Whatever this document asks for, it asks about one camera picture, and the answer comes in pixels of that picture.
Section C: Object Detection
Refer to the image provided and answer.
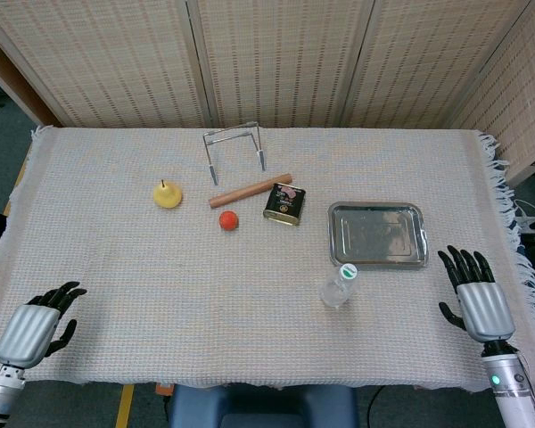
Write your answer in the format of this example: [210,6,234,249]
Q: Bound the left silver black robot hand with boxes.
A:
[0,281,88,369]

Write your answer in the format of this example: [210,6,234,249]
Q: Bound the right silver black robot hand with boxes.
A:
[437,244,516,343]

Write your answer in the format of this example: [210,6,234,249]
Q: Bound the clear plastic water bottle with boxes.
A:
[318,263,360,309]

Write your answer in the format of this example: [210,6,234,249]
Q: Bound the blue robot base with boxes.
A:
[167,383,360,428]

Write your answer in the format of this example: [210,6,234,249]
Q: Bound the rectangular metal tray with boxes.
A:
[327,201,430,271]

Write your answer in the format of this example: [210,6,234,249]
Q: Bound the woven fringed tablecloth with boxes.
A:
[0,125,535,393]

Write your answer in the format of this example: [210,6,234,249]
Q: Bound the yellow pear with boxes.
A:
[152,178,184,210]

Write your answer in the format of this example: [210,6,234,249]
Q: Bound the black luncheon meat can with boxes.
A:
[262,182,307,226]

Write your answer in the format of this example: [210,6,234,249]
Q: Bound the small orange ball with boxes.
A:
[218,210,240,232]

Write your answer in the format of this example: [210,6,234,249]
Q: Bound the wooden rolling pin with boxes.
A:
[208,173,293,210]

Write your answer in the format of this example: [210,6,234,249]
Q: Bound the woven folding screen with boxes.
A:
[0,0,535,186]

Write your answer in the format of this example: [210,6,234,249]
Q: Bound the black cable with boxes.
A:
[366,385,387,428]

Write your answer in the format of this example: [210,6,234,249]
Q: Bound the metal wire rack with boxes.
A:
[202,121,268,185]

